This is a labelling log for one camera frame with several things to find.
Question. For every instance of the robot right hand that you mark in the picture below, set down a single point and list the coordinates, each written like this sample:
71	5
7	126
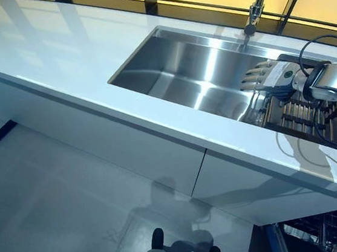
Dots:
278	77

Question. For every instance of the white cabinet door beside dishwasher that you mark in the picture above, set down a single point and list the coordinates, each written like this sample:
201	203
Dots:
255	189

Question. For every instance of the built-in dishwasher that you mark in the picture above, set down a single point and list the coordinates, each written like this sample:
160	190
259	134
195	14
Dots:
291	239

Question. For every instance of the black sink dish rack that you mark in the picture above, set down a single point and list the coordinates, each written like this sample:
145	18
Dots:
301	117

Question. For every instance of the stainless steel sink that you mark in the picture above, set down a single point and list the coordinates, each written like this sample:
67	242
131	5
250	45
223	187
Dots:
180	70

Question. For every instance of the wide white cabinet door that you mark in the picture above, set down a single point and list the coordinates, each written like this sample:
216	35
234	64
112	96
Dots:
96	134

